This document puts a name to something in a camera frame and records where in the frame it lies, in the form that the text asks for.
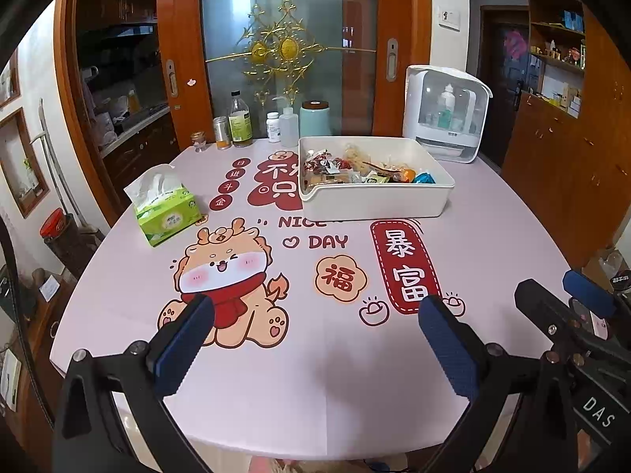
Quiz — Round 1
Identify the glass bottle green label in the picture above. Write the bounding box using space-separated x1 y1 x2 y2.
227 91 253 149

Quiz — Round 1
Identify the red round candy packet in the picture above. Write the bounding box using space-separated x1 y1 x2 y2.
303 150 346 173

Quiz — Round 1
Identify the metal can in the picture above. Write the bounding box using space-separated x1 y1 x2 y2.
213 116 232 151

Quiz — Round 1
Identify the wooden cabinet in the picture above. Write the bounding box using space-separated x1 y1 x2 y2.
500 0 631 267

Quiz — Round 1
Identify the white plastic bin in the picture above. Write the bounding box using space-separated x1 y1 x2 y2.
298 136 455 222

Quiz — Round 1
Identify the pink paper decoration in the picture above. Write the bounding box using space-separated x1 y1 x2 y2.
503 30 528 62

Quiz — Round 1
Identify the gold door ornament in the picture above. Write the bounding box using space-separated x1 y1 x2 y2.
206 2 326 109

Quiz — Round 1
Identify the green tissue box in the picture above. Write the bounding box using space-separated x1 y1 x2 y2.
123 164 208 248

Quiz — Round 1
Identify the cardboard box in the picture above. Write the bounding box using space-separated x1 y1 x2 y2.
584 246 631 281

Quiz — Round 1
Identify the white teal bottle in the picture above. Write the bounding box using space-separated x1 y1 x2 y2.
438 84 455 129

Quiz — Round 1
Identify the white pole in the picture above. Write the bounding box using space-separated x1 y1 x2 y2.
38 99 82 227

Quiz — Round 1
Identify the wooden glass sliding door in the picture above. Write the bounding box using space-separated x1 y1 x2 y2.
157 0 432 151

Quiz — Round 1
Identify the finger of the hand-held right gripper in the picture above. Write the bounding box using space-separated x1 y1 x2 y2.
515 280 596 363
563 270 618 342

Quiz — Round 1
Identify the white sterilizer appliance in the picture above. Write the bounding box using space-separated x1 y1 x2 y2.
402 65 494 164

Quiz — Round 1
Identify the white wash bottle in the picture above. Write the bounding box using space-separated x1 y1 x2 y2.
273 96 301 142

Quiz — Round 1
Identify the dark wooden door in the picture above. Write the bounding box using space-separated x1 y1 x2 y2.
480 6 530 114

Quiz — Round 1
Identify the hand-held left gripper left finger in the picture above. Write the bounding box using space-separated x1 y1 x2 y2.
52 294 218 473

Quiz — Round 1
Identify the wooden wall frame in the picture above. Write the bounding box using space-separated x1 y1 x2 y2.
0 108 51 218

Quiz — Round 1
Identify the teal canister brown lid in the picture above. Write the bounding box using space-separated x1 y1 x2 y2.
300 101 332 139

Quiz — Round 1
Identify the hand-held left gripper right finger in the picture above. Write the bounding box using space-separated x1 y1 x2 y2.
418 294 582 473

